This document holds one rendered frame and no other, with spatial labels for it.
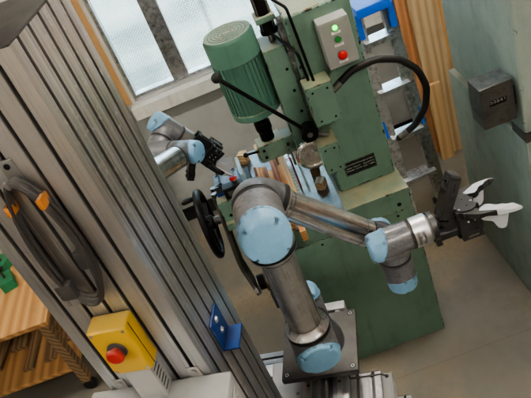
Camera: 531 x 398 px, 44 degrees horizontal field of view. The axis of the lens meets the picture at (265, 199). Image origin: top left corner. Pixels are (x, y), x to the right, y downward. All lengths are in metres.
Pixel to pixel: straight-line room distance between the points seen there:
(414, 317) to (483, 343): 0.30
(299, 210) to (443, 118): 2.21
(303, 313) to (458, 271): 1.66
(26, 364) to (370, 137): 2.07
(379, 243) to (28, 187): 0.80
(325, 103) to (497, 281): 1.33
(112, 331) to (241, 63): 1.13
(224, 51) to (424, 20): 1.58
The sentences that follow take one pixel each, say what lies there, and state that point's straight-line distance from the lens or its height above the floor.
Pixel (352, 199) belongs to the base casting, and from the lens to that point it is 2.41.
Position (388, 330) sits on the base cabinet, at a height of 0.11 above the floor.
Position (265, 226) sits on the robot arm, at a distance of 1.38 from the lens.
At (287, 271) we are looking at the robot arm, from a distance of 1.49.
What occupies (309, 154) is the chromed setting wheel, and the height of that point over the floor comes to 1.03.
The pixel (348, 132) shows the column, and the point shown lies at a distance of 2.33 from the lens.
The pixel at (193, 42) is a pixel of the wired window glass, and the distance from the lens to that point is 3.63.
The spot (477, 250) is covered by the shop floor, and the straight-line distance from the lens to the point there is 3.25.
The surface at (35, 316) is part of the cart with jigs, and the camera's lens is 3.16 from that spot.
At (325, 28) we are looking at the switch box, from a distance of 2.08.
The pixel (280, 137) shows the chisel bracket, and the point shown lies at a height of 1.07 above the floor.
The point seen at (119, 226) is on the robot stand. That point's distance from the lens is 1.18.
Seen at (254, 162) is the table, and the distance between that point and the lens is 2.62.
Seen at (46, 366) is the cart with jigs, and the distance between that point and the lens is 3.45.
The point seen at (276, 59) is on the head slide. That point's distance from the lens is 2.19.
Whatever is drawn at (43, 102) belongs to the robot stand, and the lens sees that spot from 1.07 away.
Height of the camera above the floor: 2.28
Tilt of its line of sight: 35 degrees down
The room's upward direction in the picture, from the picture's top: 23 degrees counter-clockwise
